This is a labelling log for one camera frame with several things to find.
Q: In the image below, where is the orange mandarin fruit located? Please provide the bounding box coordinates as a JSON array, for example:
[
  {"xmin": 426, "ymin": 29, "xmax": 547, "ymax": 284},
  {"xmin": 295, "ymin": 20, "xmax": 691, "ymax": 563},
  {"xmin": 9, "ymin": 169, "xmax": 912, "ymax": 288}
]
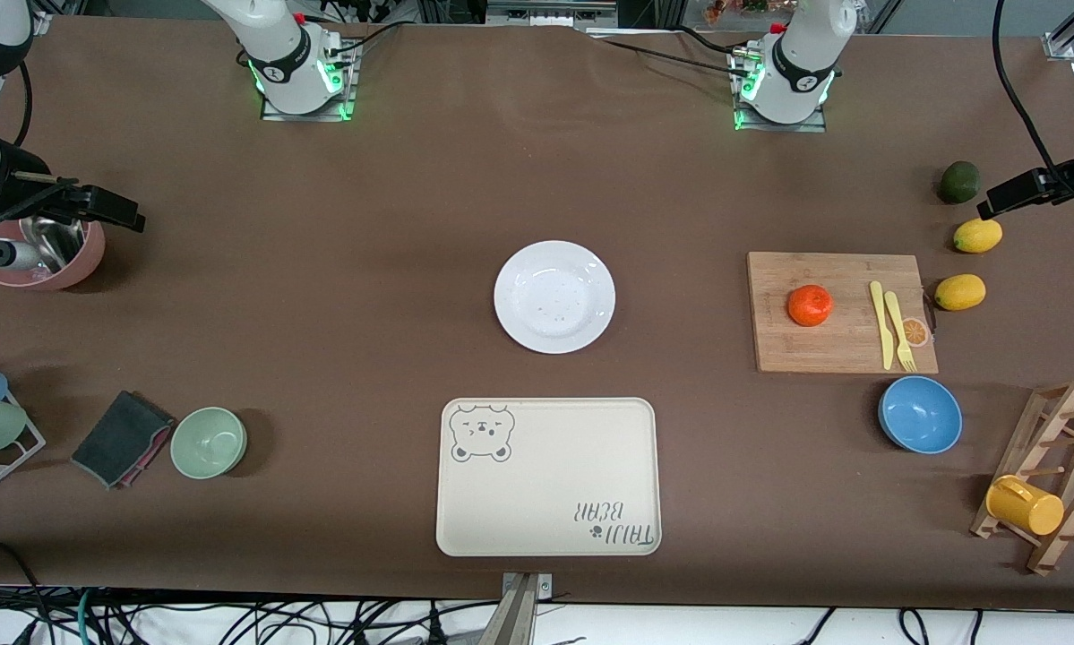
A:
[{"xmin": 787, "ymin": 284, "xmax": 834, "ymax": 327}]

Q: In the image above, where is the white round plate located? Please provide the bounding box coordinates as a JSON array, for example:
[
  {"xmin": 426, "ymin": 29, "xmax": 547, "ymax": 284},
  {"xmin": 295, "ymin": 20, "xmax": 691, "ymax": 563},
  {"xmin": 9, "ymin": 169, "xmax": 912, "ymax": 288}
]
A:
[{"xmin": 494, "ymin": 240, "xmax": 616, "ymax": 355}]

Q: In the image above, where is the pink bowl with steel interior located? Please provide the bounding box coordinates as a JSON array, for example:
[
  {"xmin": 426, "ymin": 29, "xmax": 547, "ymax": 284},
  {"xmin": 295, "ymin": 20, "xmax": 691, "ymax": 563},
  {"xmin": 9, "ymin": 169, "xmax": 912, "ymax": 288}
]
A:
[{"xmin": 0, "ymin": 215, "xmax": 106, "ymax": 291}]

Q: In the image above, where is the yellow lemon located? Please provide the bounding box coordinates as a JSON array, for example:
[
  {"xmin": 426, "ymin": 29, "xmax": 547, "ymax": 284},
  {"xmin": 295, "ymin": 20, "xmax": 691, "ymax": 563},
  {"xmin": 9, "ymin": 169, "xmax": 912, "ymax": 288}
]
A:
[
  {"xmin": 953, "ymin": 218, "xmax": 1004, "ymax": 254},
  {"xmin": 934, "ymin": 274, "xmax": 986, "ymax": 312}
]

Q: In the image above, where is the green avocado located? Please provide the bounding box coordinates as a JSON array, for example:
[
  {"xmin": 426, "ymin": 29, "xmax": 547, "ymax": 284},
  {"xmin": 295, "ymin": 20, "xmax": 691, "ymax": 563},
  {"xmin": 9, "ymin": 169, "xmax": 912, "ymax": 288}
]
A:
[{"xmin": 938, "ymin": 160, "xmax": 981, "ymax": 204}]

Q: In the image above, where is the yellow plastic fork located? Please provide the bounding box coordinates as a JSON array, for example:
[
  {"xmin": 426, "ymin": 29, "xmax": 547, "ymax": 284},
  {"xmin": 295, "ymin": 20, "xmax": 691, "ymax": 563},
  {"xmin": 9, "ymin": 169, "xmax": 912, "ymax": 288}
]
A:
[{"xmin": 885, "ymin": 290, "xmax": 917, "ymax": 373}]

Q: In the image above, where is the yellow plastic knife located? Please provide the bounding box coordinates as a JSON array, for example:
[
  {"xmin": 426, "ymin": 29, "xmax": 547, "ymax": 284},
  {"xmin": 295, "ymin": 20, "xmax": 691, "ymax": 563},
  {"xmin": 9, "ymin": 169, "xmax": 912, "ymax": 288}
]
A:
[{"xmin": 870, "ymin": 280, "xmax": 896, "ymax": 371}]

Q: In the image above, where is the dark grey folded cloth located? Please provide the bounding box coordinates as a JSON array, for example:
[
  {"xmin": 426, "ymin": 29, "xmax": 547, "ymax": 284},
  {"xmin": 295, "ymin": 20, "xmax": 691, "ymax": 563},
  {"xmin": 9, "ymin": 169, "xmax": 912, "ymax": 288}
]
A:
[{"xmin": 71, "ymin": 390, "xmax": 176, "ymax": 490}]

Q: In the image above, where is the wooden cup rack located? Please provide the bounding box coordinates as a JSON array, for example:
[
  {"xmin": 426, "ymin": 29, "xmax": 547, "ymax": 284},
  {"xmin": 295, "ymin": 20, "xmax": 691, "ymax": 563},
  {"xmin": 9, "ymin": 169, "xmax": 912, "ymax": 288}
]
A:
[{"xmin": 970, "ymin": 379, "xmax": 1074, "ymax": 576}]

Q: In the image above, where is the blue bowl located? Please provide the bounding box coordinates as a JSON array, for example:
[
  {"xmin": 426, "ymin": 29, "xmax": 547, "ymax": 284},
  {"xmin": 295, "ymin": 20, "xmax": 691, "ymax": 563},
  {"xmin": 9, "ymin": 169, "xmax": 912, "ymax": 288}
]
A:
[{"xmin": 878, "ymin": 375, "xmax": 963, "ymax": 455}]

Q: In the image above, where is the pale green bowl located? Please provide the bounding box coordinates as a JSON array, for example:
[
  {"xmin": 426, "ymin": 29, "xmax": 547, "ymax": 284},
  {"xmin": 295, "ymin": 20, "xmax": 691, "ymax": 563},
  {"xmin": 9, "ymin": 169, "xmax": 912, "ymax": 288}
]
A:
[{"xmin": 170, "ymin": 407, "xmax": 248, "ymax": 480}]

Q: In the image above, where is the bamboo cutting board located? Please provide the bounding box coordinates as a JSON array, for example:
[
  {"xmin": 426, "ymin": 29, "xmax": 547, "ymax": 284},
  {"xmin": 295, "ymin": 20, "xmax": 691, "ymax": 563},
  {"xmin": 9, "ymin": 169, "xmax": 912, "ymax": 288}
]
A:
[{"xmin": 747, "ymin": 252, "xmax": 939, "ymax": 374}]

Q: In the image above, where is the brown table cover sheet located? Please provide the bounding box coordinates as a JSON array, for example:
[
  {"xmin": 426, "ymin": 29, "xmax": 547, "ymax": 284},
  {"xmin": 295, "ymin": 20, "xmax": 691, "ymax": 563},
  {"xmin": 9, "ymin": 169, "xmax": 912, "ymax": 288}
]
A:
[{"xmin": 0, "ymin": 16, "xmax": 1074, "ymax": 612}]

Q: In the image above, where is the yellow mug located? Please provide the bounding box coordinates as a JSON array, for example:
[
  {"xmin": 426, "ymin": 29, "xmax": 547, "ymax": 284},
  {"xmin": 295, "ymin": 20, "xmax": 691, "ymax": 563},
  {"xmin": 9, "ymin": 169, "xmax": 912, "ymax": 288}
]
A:
[{"xmin": 985, "ymin": 475, "xmax": 1065, "ymax": 537}]

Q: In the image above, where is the grey power strip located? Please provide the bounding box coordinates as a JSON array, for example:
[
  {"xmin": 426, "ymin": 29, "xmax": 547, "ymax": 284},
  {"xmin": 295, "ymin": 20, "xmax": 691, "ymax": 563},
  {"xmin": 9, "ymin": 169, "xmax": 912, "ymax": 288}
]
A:
[{"xmin": 487, "ymin": 0, "xmax": 618, "ymax": 28}]

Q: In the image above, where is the cream bear print tray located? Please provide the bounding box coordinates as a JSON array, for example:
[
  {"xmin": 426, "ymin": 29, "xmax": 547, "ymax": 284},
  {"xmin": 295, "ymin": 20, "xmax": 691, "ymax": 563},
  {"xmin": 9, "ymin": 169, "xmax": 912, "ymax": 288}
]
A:
[{"xmin": 435, "ymin": 397, "xmax": 662, "ymax": 557}]

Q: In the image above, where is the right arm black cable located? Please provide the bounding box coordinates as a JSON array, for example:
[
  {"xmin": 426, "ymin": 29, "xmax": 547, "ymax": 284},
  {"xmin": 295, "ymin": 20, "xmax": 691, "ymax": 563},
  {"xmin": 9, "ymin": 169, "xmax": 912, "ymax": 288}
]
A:
[{"xmin": 0, "ymin": 61, "xmax": 63, "ymax": 247}]

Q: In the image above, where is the white wire cup rack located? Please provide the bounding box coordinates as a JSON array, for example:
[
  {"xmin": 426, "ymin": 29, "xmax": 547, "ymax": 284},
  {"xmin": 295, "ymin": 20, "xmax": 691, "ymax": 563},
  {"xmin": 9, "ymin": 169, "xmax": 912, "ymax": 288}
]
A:
[{"xmin": 0, "ymin": 355, "xmax": 47, "ymax": 499}]

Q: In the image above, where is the right base black cable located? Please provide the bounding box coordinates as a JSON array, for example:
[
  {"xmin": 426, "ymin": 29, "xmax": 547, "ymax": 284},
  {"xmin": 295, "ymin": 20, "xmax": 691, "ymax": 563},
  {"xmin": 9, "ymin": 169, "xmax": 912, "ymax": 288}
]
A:
[{"xmin": 320, "ymin": 20, "xmax": 405, "ymax": 56}]

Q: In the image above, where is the base black cable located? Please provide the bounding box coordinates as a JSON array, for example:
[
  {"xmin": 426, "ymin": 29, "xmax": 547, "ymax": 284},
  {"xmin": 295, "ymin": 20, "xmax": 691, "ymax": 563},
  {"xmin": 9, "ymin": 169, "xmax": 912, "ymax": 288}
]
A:
[
  {"xmin": 590, "ymin": 34, "xmax": 754, "ymax": 80},
  {"xmin": 320, "ymin": 20, "xmax": 405, "ymax": 56}
]

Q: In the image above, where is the black floor cable loop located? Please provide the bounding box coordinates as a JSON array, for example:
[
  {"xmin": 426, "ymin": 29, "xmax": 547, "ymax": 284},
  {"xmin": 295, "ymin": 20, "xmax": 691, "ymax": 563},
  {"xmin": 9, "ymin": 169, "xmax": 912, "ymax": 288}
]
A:
[{"xmin": 0, "ymin": 536, "xmax": 54, "ymax": 645}]

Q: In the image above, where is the left base black cable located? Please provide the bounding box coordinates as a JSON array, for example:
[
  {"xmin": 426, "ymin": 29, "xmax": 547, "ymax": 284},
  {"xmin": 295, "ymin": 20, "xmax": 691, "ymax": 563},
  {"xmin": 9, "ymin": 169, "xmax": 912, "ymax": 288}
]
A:
[{"xmin": 590, "ymin": 34, "xmax": 754, "ymax": 80}]

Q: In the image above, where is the metal table edge bracket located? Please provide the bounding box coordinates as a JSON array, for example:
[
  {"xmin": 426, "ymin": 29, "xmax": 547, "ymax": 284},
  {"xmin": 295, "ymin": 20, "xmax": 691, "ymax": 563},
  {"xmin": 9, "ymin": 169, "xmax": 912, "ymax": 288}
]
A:
[{"xmin": 487, "ymin": 573, "xmax": 555, "ymax": 645}]

